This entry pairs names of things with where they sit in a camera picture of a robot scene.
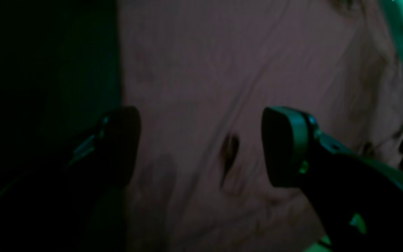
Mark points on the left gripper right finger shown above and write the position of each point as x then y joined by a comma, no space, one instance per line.
358,200

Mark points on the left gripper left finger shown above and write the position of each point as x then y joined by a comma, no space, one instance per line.
45,205

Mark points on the red long-sleeve T-shirt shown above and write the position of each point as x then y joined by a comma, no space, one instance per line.
201,72

